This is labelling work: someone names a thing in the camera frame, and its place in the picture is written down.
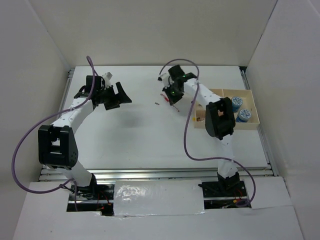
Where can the silver foil sheet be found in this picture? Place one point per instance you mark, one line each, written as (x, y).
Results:
(158, 198)

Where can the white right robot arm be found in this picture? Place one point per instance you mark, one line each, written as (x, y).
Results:
(219, 120)

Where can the wooden compartment tray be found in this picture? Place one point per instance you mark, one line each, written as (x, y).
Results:
(248, 103)

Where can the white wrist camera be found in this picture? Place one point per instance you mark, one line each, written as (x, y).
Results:
(107, 79)
(165, 79)

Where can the aluminium frame rail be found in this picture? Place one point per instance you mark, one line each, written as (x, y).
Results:
(143, 140)

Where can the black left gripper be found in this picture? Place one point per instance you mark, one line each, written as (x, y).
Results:
(117, 99)

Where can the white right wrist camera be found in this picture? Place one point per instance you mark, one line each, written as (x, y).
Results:
(165, 79)

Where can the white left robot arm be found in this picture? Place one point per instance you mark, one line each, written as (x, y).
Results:
(57, 147)

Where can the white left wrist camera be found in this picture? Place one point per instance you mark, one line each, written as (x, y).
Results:
(107, 79)

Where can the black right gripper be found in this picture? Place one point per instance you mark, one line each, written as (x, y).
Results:
(173, 99)

